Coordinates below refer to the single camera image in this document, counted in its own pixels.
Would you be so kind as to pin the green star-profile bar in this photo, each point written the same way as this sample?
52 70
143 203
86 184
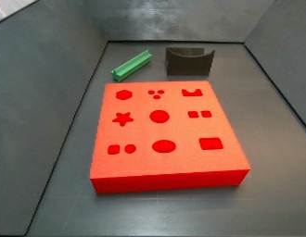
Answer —
131 66

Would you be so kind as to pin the red foam shape board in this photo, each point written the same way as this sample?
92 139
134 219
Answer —
164 139

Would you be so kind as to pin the black curved fixture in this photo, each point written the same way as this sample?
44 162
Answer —
186 61

